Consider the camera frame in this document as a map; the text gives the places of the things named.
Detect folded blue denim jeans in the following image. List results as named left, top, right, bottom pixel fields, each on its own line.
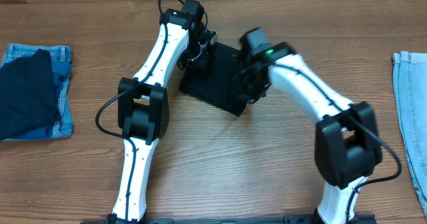
left=1, top=43, right=74, bottom=141

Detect light blue denim garment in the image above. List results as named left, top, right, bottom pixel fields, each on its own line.
left=392, top=51, right=426, bottom=213

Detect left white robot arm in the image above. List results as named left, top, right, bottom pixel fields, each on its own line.
left=106, top=9, right=217, bottom=223

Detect folded navy blue garment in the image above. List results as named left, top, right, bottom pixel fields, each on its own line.
left=1, top=49, right=60, bottom=139

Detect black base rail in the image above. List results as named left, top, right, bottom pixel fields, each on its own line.
left=82, top=214, right=377, bottom=224

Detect black t-shirt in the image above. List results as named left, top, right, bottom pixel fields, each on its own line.
left=179, top=43, right=248, bottom=116

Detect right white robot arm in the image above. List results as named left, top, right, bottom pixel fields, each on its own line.
left=238, top=41, right=382, bottom=223

